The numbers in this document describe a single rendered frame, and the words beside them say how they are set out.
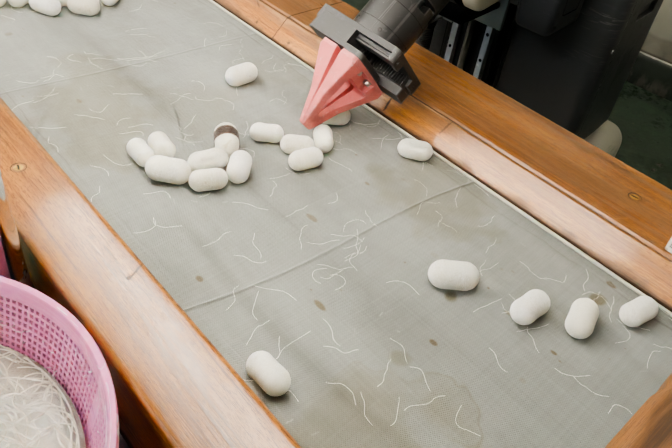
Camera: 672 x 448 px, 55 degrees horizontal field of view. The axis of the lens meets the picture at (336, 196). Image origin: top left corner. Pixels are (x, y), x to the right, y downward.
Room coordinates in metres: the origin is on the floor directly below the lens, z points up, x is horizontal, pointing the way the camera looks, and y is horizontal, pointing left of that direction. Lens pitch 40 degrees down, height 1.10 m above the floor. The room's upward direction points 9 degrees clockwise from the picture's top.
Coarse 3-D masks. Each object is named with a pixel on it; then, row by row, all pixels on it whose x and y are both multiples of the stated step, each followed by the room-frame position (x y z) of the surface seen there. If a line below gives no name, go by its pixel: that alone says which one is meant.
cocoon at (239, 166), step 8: (240, 152) 0.44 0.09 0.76; (232, 160) 0.43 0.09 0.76; (240, 160) 0.43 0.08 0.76; (248, 160) 0.43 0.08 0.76; (232, 168) 0.42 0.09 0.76; (240, 168) 0.42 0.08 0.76; (248, 168) 0.43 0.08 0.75; (232, 176) 0.42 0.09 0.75; (240, 176) 0.42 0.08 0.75; (248, 176) 0.42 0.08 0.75
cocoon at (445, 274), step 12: (432, 264) 0.34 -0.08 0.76; (444, 264) 0.34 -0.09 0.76; (456, 264) 0.34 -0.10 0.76; (468, 264) 0.34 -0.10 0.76; (432, 276) 0.33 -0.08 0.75; (444, 276) 0.33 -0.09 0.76; (456, 276) 0.33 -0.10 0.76; (468, 276) 0.33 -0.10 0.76; (444, 288) 0.33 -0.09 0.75; (456, 288) 0.33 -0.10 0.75; (468, 288) 0.33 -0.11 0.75
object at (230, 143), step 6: (234, 126) 0.48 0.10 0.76; (216, 138) 0.46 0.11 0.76; (222, 138) 0.45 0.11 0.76; (228, 138) 0.46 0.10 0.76; (234, 138) 0.46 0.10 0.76; (216, 144) 0.45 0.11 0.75; (222, 144) 0.45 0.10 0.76; (228, 144) 0.45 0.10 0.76; (234, 144) 0.45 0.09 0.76; (228, 150) 0.45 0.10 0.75; (234, 150) 0.45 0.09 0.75; (228, 156) 0.45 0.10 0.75
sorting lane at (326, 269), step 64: (128, 0) 0.73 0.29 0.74; (192, 0) 0.76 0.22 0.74; (0, 64) 0.55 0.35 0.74; (64, 64) 0.57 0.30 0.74; (128, 64) 0.59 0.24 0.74; (192, 64) 0.61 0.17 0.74; (256, 64) 0.63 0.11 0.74; (64, 128) 0.46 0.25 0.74; (128, 128) 0.48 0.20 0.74; (192, 128) 0.49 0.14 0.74; (384, 128) 0.54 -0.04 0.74; (128, 192) 0.39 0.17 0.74; (192, 192) 0.40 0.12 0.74; (256, 192) 0.41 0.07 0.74; (320, 192) 0.43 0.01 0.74; (384, 192) 0.44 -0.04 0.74; (448, 192) 0.45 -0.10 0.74; (192, 256) 0.33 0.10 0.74; (256, 256) 0.34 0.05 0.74; (320, 256) 0.35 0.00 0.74; (384, 256) 0.36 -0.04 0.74; (448, 256) 0.37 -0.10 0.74; (512, 256) 0.38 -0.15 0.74; (576, 256) 0.40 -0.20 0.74; (192, 320) 0.27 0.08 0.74; (256, 320) 0.28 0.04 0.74; (320, 320) 0.29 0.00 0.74; (384, 320) 0.30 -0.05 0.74; (448, 320) 0.31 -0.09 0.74; (512, 320) 0.32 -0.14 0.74; (256, 384) 0.23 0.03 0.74; (320, 384) 0.24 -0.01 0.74; (384, 384) 0.25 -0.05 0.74; (448, 384) 0.25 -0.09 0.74; (512, 384) 0.26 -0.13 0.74; (576, 384) 0.27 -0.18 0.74; (640, 384) 0.28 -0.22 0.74
